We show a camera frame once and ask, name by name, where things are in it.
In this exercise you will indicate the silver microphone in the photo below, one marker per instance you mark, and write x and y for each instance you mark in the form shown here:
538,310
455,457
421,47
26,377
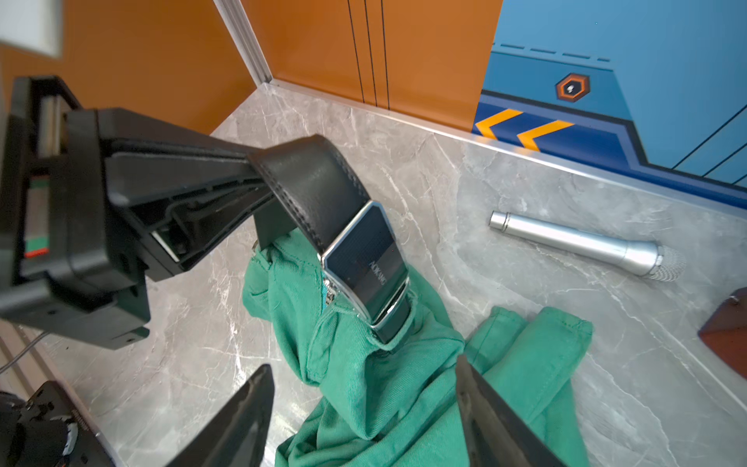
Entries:
647,259

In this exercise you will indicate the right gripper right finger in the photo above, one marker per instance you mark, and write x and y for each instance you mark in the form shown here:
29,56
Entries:
494,434

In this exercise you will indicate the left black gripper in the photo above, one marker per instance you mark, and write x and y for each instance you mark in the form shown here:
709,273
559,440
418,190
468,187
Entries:
67,266

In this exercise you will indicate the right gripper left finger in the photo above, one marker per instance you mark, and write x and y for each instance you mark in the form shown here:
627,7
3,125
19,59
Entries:
238,434

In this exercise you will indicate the black leather belt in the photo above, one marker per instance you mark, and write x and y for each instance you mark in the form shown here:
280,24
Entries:
317,192

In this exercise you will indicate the red wooden metronome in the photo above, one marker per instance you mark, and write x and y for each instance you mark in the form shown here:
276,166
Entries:
725,332

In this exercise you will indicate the green trousers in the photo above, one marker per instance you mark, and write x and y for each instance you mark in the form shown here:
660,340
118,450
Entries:
395,404

